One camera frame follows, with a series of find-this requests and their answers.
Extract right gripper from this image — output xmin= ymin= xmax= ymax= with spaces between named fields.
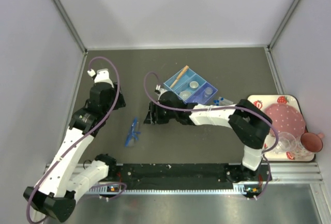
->
xmin=144 ymin=102 xmax=178 ymax=126

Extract blue safety glasses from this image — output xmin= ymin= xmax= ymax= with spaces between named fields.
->
xmin=125 ymin=117 xmax=141 ymax=147

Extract large white evaporating dish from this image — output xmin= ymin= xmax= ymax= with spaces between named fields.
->
xmin=179 ymin=91 xmax=191 ymax=101

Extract blue plastic bin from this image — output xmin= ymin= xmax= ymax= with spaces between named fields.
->
xmin=163 ymin=66 xmax=218 ymax=104

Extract small white crucible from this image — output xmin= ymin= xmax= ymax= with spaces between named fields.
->
xmin=189 ymin=81 xmax=199 ymax=90

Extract wooden test tube clamp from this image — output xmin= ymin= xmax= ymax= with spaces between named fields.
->
xmin=170 ymin=65 xmax=189 ymax=88

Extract small glass flask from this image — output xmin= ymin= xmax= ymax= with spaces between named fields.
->
xmin=203 ymin=87 xmax=213 ymax=100

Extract clear test tube rack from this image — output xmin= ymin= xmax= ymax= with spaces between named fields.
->
xmin=213 ymin=97 xmax=233 ymax=106

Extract glass beaker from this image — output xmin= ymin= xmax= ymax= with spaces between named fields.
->
xmin=192 ymin=93 xmax=204 ymax=104

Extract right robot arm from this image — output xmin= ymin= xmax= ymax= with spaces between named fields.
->
xmin=144 ymin=91 xmax=273 ymax=181

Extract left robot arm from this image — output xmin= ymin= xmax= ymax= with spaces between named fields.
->
xmin=23 ymin=79 xmax=126 ymax=223

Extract strawberry pattern tray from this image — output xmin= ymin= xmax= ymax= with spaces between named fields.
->
xmin=248 ymin=95 xmax=315 ymax=162

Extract pink plate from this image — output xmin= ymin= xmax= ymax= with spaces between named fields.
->
xmin=263 ymin=103 xmax=306 ymax=138

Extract clear plastic cup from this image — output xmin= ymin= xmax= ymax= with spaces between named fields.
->
xmin=273 ymin=132 xmax=297 ymax=154

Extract clear glass on tray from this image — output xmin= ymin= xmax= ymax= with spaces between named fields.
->
xmin=292 ymin=141 xmax=314 ymax=160

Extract red funnel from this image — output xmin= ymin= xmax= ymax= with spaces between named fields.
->
xmin=300 ymin=132 xmax=324 ymax=153

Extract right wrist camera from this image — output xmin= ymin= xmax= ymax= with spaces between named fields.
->
xmin=154 ymin=84 xmax=167 ymax=95

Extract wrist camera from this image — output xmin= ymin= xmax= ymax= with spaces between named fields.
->
xmin=154 ymin=84 xmax=167 ymax=95
xmin=87 ymin=69 xmax=113 ymax=85

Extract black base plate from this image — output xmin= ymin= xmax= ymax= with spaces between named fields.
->
xmin=103 ymin=163 xmax=268 ymax=190

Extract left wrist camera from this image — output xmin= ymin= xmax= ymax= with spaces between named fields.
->
xmin=87 ymin=69 xmax=113 ymax=85

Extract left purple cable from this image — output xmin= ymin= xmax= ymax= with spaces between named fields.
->
xmin=26 ymin=56 xmax=121 ymax=224

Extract grey cable duct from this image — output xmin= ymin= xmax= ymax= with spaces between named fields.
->
xmin=86 ymin=184 xmax=261 ymax=196

